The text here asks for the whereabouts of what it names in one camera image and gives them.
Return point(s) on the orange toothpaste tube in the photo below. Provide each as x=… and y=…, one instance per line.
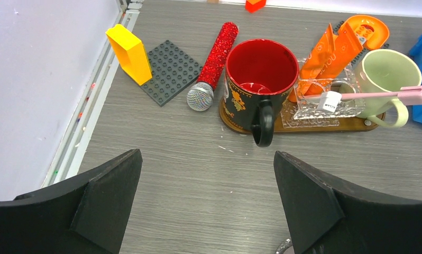
x=315, y=62
x=347, y=47

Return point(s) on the dark grey studded baseplate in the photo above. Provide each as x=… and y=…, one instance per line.
x=172, y=71

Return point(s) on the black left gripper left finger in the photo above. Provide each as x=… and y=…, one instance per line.
x=87, y=213

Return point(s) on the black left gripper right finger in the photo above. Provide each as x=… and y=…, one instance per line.
x=327, y=214

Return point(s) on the clear glass toothbrush holder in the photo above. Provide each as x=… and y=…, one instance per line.
x=345, y=82

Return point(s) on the brown oval wooden tray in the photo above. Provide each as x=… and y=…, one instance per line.
x=285, y=123

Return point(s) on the yellow toy block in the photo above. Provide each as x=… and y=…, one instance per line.
x=131, y=53

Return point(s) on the small red block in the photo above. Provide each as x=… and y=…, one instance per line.
x=254, y=5

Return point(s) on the grey baseplate with orange track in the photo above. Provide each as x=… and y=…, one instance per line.
x=371, y=32

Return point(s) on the light green mug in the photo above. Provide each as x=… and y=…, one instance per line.
x=385, y=70

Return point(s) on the red glitter toy microphone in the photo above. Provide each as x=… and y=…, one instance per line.
x=201, y=95

